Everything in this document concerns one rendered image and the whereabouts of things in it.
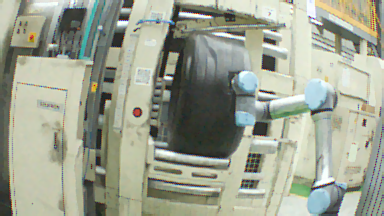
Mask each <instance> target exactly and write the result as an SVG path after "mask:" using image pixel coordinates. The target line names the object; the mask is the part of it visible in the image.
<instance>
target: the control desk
mask: <svg viewBox="0 0 384 216"><path fill-rule="evenodd" d="M93 62H94V61H93ZM93 62H92V61H91V60H83V59H82V60H79V59H78V60H72V59H69V60H68V59H60V58H59V59H57V58H54V59H53V58H43V57H41V58H40V57H31V56H29V57H27V56H18V60H17V65H16V70H15V75H14V82H13V90H12V101H11V111H10V126H9V169H10V170H9V172H10V174H9V175H10V187H11V188H10V189H11V200H12V201H11V202H12V211H13V216H84V210H83V209H84V207H83V205H84V203H83V172H82V171H83V167H82V165H83V161H82V160H83V153H82V152H83V148H82V146H83V141H82V139H83V135H84V132H83V128H84V117H85V111H86V99H87V93H88V86H89V81H90V75H91V69H92V65H93Z"/></svg>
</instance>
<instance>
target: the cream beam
mask: <svg viewBox="0 0 384 216"><path fill-rule="evenodd" d="M173 4H178V5H185V6H184V7H182V8H186V9H191V10H202V11H208V12H213V13H218V14H223V15H224V13H229V14H235V15H236V16H238V17H244V18H247V19H250V20H253V21H258V22H262V23H264V24H268V25H273V26H276V25H279V17H280V16H279V13H280V12H279V9H280V8H279V4H277V3H273V2H268V1H266V0H174V3H173ZM262 5H264V6H267V7H271V8H274V9H276V11H277V12H276V21H274V20H273V19H269V18H265V17H262V8H263V7H262Z"/></svg>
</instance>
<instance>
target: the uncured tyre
mask: <svg viewBox="0 0 384 216"><path fill-rule="evenodd" d="M238 70H239V71H248V72H251V73H253V67H252V62H251V55H250V51H249V50H248V49H247V48H246V47H245V45H244V44H243V43H242V42H241V41H239V40H237V39H235V38H230V37H224V36H219V35H216V34H212V33H206V32H195V33H193V34H192V35H190V36H189V37H186V38H185V39H184V42H183V45H182V47H181V50H180V53H179V56H178V59H177V63H176V68H175V73H174V76H173V79H172V85H171V91H170V99H169V107H168V117H167V144H169V146H170V147H171V149H172V150H173V151H174V152H181V153H188V154H195V155H202V156H209V157H212V156H216V157H220V156H226V158H228V157H230V156H231V155H232V154H234V153H235V152H236V151H237V149H238V147H239V145H240V143H241V140H242V137H243V134H244V130H245V127H246V126H238V125H237V124H236V116H230V115H229V111H228V110H229V105H230V100H231V95H229V94H226V93H224V92H223V89H224V87H227V88H228V85H229V82H228V77H229V74H230V73H229V74H228V72H230V71H232V72H237V71H238ZM192 149H195V150H192ZM198 150H202V151H198Z"/></svg>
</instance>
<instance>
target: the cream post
mask: <svg viewBox="0 0 384 216"><path fill-rule="evenodd" d="M173 3H174V0H148V3H147V8H146V9H145V13H144V18H143V20H149V15H150V11H155V12H157V11H160V12H164V13H165V16H164V20H167V21H169V20H170V17H171V11H172V7H173ZM147 23H148V22H143V23H141V29H140V33H139V35H138V39H137V44H136V49H135V50H134V56H133V62H132V67H131V69H130V75H129V81H128V87H127V93H126V100H125V106H124V113H123V120H122V124H123V126H122V133H121V145H120V156H119V160H120V162H119V173H118V174H119V178H118V181H119V183H118V188H119V189H118V216H142V215H141V213H142V204H143V203H142V200H143V195H142V194H143V190H144V187H143V185H144V174H145V163H146V160H145V158H146V154H145V152H146V146H147V140H148V138H149V136H148V132H149V125H150V119H151V113H152V106H153V100H154V92H155V87H156V79H157V73H158V72H159V68H160V61H161V54H162V49H163V45H164V43H165V37H166V32H167V27H168V22H164V23H163V26H162V25H151V24H147ZM146 39H149V40H156V44H155V46H148V45H145V41H146ZM139 67H142V68H148V69H153V73H152V77H151V79H150V86H145V85H140V84H134V79H135V77H136V71H137V68H139ZM136 109H139V110H140V114H139V116H136V115H135V113H134V111H135V110H136Z"/></svg>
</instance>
